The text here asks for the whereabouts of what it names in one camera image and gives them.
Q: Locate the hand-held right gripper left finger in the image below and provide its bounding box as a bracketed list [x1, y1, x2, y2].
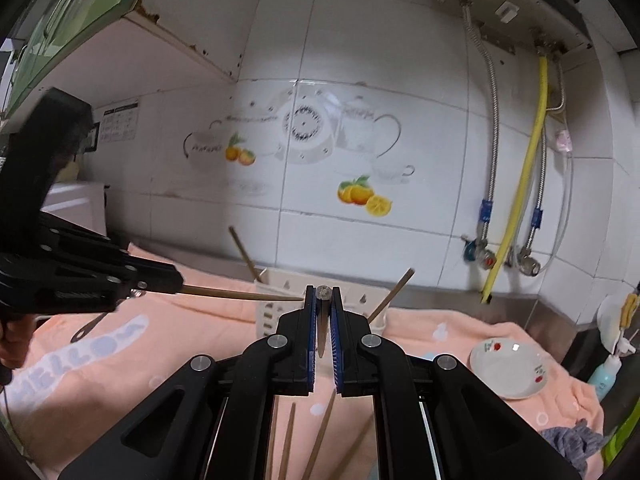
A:
[59, 285, 320, 480]

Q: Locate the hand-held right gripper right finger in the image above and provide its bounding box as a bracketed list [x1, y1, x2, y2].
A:
[329, 286, 583, 480]

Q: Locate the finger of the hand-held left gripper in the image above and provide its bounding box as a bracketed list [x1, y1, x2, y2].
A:
[102, 247, 182, 297]

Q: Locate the wooden chopstick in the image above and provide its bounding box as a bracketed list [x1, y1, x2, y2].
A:
[177, 284, 306, 303]
[367, 268, 416, 323]
[315, 285, 332, 359]
[228, 226, 265, 283]

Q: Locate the cream plastic utensil holder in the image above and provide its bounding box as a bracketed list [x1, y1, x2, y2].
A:
[254, 267, 392, 343]

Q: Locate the person's left hand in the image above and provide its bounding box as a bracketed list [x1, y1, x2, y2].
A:
[0, 312, 38, 372]

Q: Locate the peach printed towel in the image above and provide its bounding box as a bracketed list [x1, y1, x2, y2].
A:
[0, 242, 608, 480]

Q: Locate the white microwave oven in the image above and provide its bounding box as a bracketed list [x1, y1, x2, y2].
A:
[40, 180, 111, 236]

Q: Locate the metal ladle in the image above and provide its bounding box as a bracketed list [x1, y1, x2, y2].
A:
[70, 312, 108, 341]

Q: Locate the white ceramic dish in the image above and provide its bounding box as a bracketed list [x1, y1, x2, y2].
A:
[469, 338, 547, 401]

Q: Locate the metal pipe valve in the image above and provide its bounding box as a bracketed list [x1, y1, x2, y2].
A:
[512, 245, 543, 276]

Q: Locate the grey knit cloth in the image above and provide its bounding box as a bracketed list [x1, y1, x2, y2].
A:
[540, 419, 606, 476]

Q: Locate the blue plastic bottle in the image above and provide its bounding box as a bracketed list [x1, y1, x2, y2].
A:
[587, 352, 621, 401]

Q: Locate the white rice paddle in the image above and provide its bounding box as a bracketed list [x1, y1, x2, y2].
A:
[597, 295, 626, 351]

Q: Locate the green plastic container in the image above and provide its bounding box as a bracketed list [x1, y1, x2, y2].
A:
[602, 400, 640, 466]

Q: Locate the black wall socket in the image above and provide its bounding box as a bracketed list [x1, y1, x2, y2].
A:
[75, 122, 100, 153]

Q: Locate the wall notice sticker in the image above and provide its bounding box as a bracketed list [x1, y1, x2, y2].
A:
[97, 101, 140, 143]

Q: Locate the green wall cabinet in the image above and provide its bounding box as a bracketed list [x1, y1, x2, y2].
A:
[0, 0, 236, 126]

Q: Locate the braided metal hose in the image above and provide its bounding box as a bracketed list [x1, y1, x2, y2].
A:
[460, 0, 501, 251]
[525, 60, 566, 256]

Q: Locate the yellow corrugated gas hose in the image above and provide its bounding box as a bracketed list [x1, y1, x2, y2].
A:
[481, 55, 550, 306]

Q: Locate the thin white hose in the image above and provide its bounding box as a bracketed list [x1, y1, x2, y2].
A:
[542, 105, 575, 271]

